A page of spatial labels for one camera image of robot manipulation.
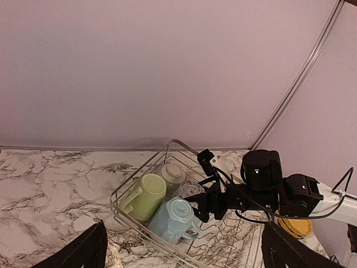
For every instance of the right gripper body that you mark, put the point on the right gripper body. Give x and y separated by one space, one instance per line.
219 203

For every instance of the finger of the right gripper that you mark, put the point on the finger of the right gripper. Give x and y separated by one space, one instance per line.
203 210
210 186

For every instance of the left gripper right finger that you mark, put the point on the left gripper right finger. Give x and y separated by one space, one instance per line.
280 249

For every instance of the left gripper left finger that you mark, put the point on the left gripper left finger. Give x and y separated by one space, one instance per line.
87 250

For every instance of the clear glass back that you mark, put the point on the clear glass back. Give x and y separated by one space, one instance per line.
189 189

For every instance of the yellow plate back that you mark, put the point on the yellow plate back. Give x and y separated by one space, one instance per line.
296 227

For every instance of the light blue mug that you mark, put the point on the light blue mug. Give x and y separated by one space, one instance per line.
174 220

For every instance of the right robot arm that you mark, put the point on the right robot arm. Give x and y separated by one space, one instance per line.
265 189

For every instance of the white ribbed bowl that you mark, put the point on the white ribbed bowl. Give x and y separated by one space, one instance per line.
174 175

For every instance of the green mug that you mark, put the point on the green mug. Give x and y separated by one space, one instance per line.
145 198

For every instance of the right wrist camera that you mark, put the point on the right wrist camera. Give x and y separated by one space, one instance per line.
204 158

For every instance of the wire dish rack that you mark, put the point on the wire dish rack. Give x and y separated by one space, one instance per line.
229 242

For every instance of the right aluminium post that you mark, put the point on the right aluminium post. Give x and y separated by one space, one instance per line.
300 77

